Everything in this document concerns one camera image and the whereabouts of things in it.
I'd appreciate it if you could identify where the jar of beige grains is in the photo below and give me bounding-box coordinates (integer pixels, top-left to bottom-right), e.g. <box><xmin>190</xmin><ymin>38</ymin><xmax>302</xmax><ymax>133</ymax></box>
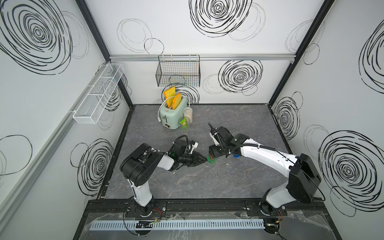
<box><xmin>183</xmin><ymin>107</ymin><xmax>193</xmax><ymax>123</ymax></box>

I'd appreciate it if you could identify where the white slotted cable duct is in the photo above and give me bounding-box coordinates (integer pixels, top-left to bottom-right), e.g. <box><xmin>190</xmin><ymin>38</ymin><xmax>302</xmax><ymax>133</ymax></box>
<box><xmin>90</xmin><ymin>219</ymin><xmax>265</xmax><ymax>231</ymax></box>

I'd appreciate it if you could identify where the clear glass with green packet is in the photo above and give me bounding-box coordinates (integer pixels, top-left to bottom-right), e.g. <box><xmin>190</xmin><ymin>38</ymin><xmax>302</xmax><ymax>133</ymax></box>
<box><xmin>179</xmin><ymin>117</ymin><xmax>191</xmax><ymax>133</ymax></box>

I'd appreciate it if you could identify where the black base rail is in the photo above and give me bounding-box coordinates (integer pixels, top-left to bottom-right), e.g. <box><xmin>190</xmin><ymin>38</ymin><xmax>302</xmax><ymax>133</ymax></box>
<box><xmin>86</xmin><ymin>197</ymin><xmax>326</xmax><ymax>218</ymax></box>

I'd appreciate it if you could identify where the dark green long lego brick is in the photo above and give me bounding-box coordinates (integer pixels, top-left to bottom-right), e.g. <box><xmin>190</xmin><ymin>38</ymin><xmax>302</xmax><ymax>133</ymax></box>
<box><xmin>207</xmin><ymin>156</ymin><xmax>216</xmax><ymax>164</ymax></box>

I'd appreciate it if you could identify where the yellow toast slice back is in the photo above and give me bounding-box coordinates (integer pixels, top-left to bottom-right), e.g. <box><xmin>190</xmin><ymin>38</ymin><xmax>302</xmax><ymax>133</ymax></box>
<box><xmin>164</xmin><ymin>86</ymin><xmax>177</xmax><ymax>109</ymax></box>

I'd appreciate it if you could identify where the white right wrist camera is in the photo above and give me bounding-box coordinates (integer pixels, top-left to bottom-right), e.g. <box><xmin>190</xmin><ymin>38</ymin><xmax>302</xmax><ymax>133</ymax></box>
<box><xmin>210</xmin><ymin>133</ymin><xmax>219</xmax><ymax>146</ymax></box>

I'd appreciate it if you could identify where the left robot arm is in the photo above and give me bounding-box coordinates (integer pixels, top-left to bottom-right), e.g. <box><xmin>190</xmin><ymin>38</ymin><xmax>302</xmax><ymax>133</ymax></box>
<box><xmin>120</xmin><ymin>135</ymin><xmax>208</xmax><ymax>216</ymax></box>

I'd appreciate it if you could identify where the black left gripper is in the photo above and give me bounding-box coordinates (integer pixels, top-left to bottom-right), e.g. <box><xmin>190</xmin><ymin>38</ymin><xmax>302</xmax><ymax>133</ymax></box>
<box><xmin>177</xmin><ymin>151</ymin><xmax>207</xmax><ymax>167</ymax></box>

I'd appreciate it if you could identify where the orange toast slice front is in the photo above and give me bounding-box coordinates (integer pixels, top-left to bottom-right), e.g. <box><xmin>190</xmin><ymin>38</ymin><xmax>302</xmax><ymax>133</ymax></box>
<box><xmin>172</xmin><ymin>94</ymin><xmax>183</xmax><ymax>110</ymax></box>

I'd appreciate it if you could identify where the mint green toaster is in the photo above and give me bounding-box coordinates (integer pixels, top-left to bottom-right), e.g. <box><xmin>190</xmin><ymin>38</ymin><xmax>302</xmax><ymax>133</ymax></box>
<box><xmin>157</xmin><ymin>95</ymin><xmax>190</xmax><ymax>130</ymax></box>

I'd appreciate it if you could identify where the white mesh wall shelf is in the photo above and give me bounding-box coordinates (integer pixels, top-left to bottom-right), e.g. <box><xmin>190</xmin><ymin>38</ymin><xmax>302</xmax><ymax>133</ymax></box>
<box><xmin>73</xmin><ymin>63</ymin><xmax>124</xmax><ymax>125</ymax></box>

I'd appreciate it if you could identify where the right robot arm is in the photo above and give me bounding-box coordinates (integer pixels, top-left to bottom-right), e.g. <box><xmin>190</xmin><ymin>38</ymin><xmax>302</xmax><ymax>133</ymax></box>
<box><xmin>208</xmin><ymin>123</ymin><xmax>322</xmax><ymax>216</ymax></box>

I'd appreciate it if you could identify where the black wire basket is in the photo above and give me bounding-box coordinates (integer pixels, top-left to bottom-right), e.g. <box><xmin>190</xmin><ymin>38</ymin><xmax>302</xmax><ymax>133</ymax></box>
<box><xmin>156</xmin><ymin>55</ymin><xmax>201</xmax><ymax>87</ymax></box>

